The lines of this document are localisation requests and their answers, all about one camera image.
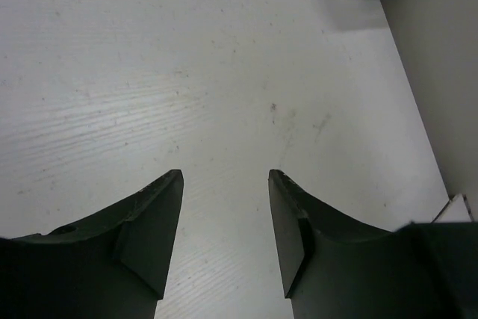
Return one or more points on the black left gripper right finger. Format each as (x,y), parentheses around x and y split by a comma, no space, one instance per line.
(334,266)

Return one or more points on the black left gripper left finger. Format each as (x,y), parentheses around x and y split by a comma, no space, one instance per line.
(111,264)

